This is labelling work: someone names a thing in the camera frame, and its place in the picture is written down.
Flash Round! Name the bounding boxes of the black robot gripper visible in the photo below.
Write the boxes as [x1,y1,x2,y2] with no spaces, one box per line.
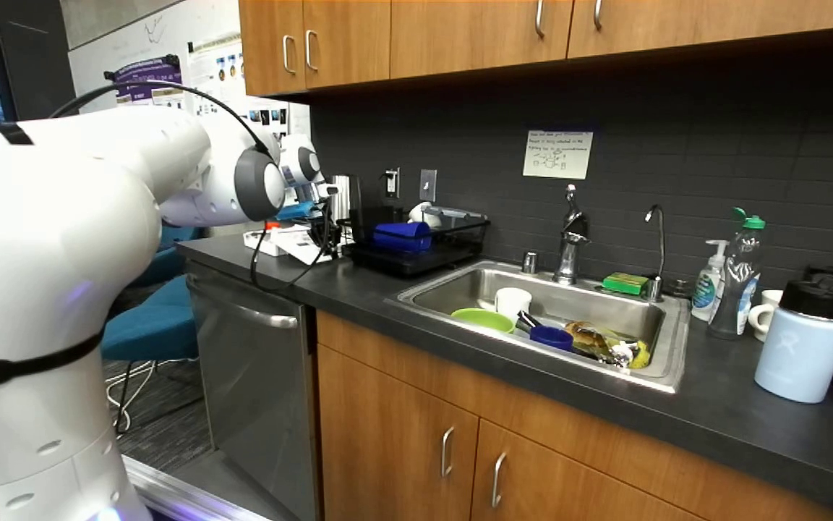
[305,185,340,259]

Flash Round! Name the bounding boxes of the silver metal cup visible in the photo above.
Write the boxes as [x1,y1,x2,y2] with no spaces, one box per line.
[330,173,355,230]

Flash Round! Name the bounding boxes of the white plastic utensil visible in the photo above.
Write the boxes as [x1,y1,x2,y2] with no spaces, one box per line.
[404,201,446,233]

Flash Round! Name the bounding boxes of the paper poster with photos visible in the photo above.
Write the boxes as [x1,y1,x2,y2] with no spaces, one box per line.
[182,34,313,149]

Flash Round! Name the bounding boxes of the stainless steel dishwasher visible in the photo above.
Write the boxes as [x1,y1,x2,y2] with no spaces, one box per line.
[185,265,321,521]

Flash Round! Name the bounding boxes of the green plate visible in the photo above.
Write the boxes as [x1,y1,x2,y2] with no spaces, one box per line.
[447,305,518,338]

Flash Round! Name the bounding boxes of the blue upholstered chair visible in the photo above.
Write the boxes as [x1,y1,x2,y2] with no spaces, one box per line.
[99,217,206,437]

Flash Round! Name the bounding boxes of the white cup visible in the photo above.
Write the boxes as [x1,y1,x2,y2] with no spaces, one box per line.
[491,285,534,328]

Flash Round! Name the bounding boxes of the wooden cabinet door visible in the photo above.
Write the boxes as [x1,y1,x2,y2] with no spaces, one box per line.
[469,418,703,521]
[314,343,482,521]

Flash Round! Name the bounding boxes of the purple bundle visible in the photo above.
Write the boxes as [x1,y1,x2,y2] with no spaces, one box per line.
[104,55,185,105]

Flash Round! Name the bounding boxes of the dark metal faucet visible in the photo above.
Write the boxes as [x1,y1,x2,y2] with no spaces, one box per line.
[551,182,593,291]

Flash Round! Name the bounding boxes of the wooden upper cabinet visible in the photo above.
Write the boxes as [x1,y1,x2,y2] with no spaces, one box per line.
[237,0,833,98]

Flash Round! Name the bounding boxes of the whiteboard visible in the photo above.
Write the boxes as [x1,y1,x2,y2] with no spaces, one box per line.
[67,0,246,110]

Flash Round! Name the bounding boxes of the green sponge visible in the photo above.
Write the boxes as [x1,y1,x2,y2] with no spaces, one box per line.
[599,270,654,302]

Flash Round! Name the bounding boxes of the dishes in sink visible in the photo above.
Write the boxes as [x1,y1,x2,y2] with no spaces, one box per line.
[569,322,654,377]

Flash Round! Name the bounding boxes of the thin metal water tap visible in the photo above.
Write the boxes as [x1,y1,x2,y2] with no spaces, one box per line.
[641,204,671,305]

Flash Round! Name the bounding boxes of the stainless steel sink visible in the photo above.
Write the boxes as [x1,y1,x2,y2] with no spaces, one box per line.
[382,259,690,396]

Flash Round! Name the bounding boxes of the clear soap dispenser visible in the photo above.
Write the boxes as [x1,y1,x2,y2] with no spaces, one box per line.
[687,237,732,328]

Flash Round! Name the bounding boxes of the dish soap bottle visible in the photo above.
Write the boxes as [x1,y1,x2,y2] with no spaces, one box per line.
[713,205,770,338]

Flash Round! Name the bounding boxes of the white mug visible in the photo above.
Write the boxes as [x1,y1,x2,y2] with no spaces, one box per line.
[746,288,787,344]

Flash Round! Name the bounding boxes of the light blue canister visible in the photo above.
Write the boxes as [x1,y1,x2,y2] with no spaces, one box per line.
[751,278,833,408]

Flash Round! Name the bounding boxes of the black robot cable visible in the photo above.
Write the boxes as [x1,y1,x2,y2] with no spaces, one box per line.
[49,82,281,291]

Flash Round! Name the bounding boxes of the blue handled utensil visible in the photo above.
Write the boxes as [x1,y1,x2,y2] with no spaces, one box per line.
[515,311,577,353]

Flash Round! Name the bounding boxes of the metal cabinet handle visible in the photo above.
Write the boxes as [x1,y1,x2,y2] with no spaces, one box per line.
[436,424,459,483]
[488,447,512,512]

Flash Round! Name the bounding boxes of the white paper wall sign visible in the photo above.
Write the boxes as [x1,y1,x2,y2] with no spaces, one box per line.
[519,129,595,185]

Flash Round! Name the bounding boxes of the aluminium frame rail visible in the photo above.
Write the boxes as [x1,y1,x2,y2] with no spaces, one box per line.
[122,453,250,521]

